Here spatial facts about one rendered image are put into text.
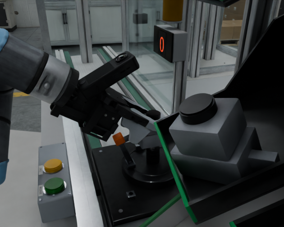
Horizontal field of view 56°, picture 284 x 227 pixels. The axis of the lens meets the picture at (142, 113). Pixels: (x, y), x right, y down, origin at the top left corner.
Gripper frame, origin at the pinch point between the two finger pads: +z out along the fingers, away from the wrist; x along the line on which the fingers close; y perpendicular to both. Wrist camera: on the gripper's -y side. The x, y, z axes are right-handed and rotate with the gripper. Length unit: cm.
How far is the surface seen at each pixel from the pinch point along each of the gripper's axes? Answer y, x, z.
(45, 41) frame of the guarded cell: 11, -81, -17
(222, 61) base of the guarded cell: -30, -99, 82
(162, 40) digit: -14.9, -18.1, 0.0
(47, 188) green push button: 23.4, -0.4, -12.1
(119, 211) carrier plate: 16.1, 10.1, -1.7
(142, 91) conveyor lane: 3.5, -45.5, 17.7
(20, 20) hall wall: 125, -824, -26
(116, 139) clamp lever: 6.9, 0.9, -5.7
